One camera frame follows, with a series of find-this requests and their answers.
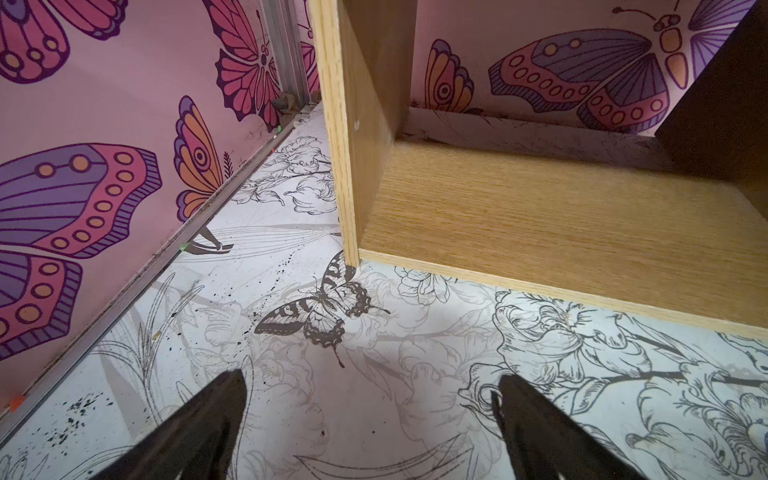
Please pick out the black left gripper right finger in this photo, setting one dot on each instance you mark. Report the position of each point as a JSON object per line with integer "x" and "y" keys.
{"x": 544, "y": 443}

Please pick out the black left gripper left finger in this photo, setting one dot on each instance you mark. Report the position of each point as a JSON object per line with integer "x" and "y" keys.
{"x": 196, "y": 442}

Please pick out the wooden three-tier shelf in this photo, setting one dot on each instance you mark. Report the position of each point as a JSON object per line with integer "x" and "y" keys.
{"x": 676, "y": 248}

